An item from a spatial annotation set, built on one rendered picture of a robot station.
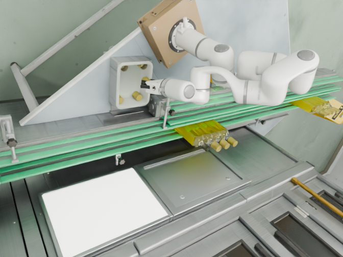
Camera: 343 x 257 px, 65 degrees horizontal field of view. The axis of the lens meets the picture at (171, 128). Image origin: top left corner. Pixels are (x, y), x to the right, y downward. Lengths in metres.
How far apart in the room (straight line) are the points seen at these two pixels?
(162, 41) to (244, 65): 0.39
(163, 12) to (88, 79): 0.43
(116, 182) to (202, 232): 0.42
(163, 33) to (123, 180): 0.67
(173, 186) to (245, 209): 0.33
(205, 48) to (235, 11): 0.55
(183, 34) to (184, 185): 0.67
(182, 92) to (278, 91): 0.31
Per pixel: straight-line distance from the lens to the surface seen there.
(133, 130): 1.27
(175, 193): 1.21
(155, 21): 1.19
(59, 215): 1.12
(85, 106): 1.31
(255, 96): 0.95
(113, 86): 1.26
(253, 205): 1.32
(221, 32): 1.60
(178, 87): 0.94
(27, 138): 1.19
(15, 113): 1.82
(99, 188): 1.20
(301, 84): 1.01
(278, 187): 1.49
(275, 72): 0.91
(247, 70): 1.07
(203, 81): 0.98
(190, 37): 1.20
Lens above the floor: 1.85
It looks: 42 degrees down
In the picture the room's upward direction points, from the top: 132 degrees clockwise
